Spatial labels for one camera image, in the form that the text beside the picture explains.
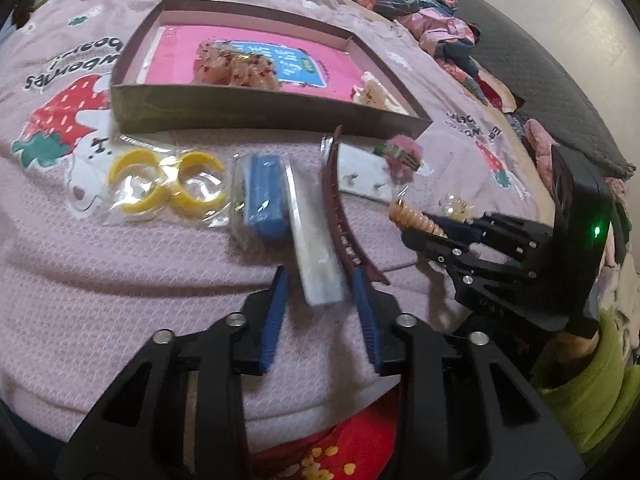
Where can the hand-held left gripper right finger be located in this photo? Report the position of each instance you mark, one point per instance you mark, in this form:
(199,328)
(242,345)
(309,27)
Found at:
(367,325)

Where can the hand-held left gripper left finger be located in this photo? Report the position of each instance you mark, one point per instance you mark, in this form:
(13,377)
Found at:
(275,320)

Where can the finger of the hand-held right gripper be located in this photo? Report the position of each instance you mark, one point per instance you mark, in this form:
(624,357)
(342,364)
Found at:
(450,255)
(500,232)

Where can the white rectangular hair clip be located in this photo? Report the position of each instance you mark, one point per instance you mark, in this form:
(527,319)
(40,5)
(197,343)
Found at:
(315,250)

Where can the pink pompom hair clip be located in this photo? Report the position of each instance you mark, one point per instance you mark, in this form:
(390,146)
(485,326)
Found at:
(405,152)

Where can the blue hair clip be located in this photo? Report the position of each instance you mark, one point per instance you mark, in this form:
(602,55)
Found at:
(265,195)

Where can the white earring card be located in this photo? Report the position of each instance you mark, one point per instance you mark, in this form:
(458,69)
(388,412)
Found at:
(360,165)

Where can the maroon hair claw clip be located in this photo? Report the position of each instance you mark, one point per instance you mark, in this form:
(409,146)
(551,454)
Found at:
(334,195)

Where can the shallow cardboard box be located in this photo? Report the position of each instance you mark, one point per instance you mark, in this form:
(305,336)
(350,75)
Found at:
(250,110)

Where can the yellow hoop earrings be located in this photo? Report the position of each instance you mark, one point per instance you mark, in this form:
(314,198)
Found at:
(132,159)

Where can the person's right forearm green sleeve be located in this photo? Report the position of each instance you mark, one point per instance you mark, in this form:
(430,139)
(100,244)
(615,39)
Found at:
(590,390)

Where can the pink fleece garment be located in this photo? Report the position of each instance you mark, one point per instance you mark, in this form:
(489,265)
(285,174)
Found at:
(537,142)

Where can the red floral pants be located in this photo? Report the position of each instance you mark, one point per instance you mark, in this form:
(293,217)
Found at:
(340,440)

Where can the pink strawberry printed blanket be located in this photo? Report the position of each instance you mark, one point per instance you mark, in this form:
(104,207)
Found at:
(150,280)

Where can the grey bed headboard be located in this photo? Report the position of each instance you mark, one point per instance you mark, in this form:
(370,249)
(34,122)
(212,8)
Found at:
(540,70)

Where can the white pearl hair clip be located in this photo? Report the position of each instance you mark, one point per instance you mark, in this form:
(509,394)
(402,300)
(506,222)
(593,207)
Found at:
(372,92)

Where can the pink floral garment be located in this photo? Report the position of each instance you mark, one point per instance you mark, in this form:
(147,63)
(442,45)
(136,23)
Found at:
(445,35)

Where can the dotted sheer hair bow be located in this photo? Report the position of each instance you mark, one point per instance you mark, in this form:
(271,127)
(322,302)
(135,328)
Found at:
(235,67)

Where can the pink book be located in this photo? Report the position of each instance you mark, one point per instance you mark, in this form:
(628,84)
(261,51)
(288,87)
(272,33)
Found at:
(180,55)

